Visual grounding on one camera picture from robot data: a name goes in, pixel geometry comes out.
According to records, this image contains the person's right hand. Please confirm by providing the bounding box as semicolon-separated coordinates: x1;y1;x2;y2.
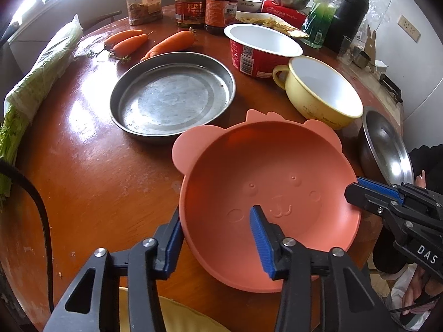
397;169;443;316

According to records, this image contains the back orange carrot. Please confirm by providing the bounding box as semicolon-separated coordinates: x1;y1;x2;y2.
104;29;143;50

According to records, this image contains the white ceramic bowl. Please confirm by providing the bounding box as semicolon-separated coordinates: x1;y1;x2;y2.
237;0;266;13

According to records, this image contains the black cable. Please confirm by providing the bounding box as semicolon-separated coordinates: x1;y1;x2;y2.
0;160;56;313

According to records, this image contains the clear plastic snack jar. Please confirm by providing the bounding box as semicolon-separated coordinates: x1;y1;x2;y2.
126;0;163;26

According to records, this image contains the front orange carrot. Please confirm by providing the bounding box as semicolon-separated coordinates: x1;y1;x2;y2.
140;29;196;61

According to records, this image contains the dark sauce bottle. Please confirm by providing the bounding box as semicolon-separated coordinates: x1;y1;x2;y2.
204;0;238;35

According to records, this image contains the white charger plug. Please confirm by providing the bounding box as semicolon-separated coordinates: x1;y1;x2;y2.
375;60;388;74

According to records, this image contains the white dish with food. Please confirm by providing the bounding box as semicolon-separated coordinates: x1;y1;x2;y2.
236;11;309;38

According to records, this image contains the yellow shell-shaped plate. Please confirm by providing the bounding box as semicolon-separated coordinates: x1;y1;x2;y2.
119;287;229;332

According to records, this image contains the pink bear-shaped plate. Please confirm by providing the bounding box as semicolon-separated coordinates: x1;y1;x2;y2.
172;110;360;293

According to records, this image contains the clear plastic cup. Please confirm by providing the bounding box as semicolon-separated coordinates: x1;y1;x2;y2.
337;36;356;66

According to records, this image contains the red instant noodle bowl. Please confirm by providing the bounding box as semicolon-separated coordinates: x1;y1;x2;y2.
224;23;303;79

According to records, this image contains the small steel cup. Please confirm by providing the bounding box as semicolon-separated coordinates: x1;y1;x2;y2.
353;50;371;70

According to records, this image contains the middle orange carrot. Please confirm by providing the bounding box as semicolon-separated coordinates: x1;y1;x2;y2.
110;34;149;60

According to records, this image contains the wrapped green celery bunch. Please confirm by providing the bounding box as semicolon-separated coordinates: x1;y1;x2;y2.
0;13;84;209

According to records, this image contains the stainless steel bowl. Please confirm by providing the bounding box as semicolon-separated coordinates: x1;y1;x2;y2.
358;107;414;185

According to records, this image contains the black thermos flask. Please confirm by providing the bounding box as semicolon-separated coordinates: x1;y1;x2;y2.
324;0;369;53

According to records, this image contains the orange carrot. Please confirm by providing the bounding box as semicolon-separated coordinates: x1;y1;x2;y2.
140;29;196;61
110;34;149;60
104;29;143;50

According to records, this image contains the round metal pan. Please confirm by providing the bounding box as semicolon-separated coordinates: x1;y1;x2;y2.
110;52;236;142

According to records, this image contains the yellow enamel bowl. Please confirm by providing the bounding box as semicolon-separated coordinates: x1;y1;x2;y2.
272;56;364;130

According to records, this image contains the red chili sauce jar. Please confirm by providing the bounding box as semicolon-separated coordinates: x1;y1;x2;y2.
175;0;207;28

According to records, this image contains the black handle object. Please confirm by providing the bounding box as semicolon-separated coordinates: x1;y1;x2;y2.
379;74;403;103

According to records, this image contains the red tissue box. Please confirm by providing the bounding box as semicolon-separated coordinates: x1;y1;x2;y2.
261;0;306;28

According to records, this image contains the green liquid plastic bottle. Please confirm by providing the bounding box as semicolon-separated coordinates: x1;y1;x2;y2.
302;0;342;50

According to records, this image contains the wooden rabbit ornament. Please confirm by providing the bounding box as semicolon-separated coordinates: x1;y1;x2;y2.
364;25;376;73

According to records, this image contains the wall power socket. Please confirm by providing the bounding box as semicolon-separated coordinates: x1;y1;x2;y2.
397;15;421;43

